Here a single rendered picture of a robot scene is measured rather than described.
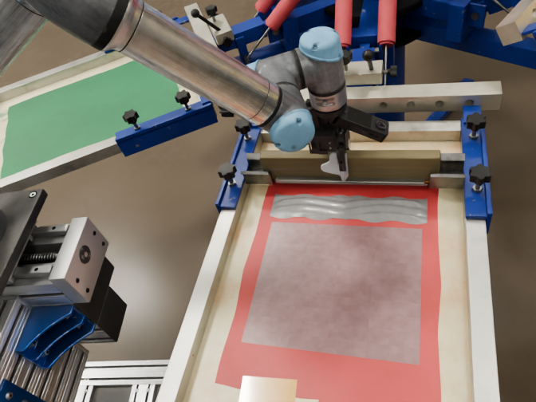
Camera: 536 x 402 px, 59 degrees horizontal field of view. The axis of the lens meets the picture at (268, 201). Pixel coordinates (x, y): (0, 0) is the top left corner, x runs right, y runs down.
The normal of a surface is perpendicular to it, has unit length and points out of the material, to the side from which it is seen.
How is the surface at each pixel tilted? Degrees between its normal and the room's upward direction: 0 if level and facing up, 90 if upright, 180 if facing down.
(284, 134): 91
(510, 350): 0
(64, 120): 0
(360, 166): 90
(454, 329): 0
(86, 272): 90
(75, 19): 86
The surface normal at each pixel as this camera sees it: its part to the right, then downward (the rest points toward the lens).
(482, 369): -0.21, -0.63
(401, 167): -0.21, 0.78
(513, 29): -0.66, 0.65
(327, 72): 0.20, 0.72
